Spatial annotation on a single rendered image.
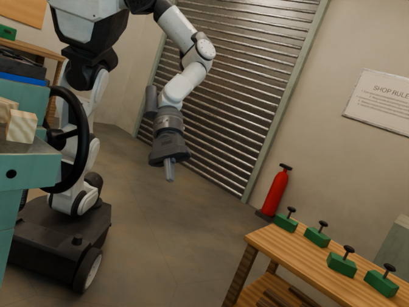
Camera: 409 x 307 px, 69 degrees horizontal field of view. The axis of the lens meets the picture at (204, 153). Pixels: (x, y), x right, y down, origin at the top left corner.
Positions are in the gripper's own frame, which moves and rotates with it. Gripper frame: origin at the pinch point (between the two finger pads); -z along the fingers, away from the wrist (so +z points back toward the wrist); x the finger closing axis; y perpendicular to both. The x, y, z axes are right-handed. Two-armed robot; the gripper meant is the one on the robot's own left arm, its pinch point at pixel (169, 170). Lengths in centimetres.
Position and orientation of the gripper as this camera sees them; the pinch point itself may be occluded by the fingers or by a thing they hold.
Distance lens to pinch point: 81.3
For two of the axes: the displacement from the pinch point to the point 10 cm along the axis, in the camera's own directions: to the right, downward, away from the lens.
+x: -9.3, 2.4, 2.9
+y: -3.7, -4.0, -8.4
